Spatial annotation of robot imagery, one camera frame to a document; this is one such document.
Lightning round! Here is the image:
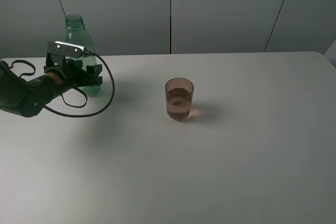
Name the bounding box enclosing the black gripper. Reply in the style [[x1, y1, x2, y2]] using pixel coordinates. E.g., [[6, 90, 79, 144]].
[[44, 57, 102, 88]]

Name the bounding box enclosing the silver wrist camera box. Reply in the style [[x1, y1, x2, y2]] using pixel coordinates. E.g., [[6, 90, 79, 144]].
[[47, 41, 88, 58]]

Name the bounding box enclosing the black camera cable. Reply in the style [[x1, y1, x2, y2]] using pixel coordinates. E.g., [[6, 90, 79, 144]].
[[43, 50, 116, 118]]

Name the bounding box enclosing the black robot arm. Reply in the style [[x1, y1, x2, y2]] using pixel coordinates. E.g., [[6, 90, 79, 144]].
[[1, 57, 102, 118]]

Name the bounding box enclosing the pink translucent plastic cup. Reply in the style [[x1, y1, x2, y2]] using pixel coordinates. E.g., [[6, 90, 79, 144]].
[[165, 78, 194, 121]]

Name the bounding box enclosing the green transparent plastic bottle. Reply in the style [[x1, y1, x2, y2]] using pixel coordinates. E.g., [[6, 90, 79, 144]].
[[64, 13, 101, 96]]

